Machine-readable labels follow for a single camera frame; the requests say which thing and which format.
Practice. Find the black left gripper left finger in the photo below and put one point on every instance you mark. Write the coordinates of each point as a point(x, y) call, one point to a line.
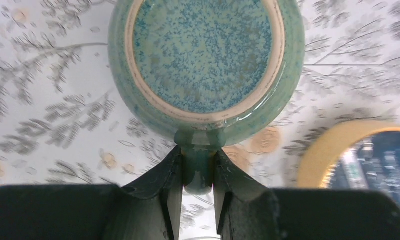
point(148, 208)

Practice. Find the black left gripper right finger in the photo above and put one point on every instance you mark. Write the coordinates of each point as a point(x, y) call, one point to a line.
point(247, 210)

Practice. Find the light green speckled mug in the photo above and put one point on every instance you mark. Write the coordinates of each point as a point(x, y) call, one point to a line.
point(206, 73)

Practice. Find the dark teal ribbed mug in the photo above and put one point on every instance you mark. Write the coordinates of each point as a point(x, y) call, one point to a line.
point(357, 154)

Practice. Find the floral patterned table mat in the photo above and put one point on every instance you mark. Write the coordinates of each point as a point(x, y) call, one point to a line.
point(63, 121)

